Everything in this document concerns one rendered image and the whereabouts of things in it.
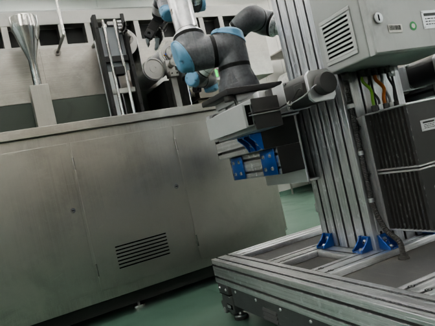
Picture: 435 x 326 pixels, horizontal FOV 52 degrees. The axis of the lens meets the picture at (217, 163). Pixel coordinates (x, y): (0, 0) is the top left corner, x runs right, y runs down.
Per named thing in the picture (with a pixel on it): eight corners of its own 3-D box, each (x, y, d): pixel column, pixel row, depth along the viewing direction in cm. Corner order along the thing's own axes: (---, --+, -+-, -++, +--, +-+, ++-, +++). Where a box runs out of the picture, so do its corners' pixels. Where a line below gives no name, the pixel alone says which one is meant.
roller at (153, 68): (146, 79, 243) (141, 58, 243) (133, 91, 266) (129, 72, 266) (166, 77, 248) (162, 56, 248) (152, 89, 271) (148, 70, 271)
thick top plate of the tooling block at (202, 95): (200, 97, 252) (197, 87, 252) (175, 112, 288) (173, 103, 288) (224, 94, 259) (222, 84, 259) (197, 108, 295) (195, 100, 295)
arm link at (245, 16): (259, 12, 192) (192, 93, 214) (270, 17, 202) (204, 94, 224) (243, -5, 195) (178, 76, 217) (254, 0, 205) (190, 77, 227)
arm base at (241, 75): (268, 84, 158) (261, 57, 158) (230, 89, 152) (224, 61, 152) (248, 94, 172) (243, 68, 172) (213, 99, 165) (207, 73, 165)
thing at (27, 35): (35, 138, 219) (11, 25, 219) (33, 142, 232) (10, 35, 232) (65, 133, 225) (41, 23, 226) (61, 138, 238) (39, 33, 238)
